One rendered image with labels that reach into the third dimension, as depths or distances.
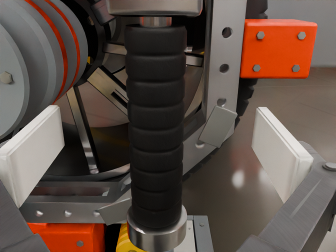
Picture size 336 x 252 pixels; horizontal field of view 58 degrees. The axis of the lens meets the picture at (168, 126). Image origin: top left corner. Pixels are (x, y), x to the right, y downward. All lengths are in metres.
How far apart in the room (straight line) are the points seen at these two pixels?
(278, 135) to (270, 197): 1.48
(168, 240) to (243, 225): 1.23
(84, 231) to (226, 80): 0.32
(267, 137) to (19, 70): 0.19
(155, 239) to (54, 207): 0.32
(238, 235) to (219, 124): 1.00
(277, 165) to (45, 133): 0.13
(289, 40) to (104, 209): 0.35
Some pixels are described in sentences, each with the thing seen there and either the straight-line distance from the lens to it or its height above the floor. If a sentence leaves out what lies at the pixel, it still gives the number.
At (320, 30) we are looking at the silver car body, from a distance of 0.91.
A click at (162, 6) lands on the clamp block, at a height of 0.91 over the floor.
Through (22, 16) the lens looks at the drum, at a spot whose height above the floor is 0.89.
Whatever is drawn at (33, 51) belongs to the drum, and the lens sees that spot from 0.29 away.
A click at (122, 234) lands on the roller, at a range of 0.56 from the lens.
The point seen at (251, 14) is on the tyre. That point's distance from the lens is 0.48.
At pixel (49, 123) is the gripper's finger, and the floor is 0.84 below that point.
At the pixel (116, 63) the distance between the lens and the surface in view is 0.95.
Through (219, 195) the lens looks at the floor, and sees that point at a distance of 1.59.
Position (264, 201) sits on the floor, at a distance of 1.61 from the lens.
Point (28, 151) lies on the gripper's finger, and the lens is 0.17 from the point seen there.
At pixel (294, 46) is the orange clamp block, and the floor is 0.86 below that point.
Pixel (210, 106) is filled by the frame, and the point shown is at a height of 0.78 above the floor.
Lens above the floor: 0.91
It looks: 22 degrees down
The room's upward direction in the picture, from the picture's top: straight up
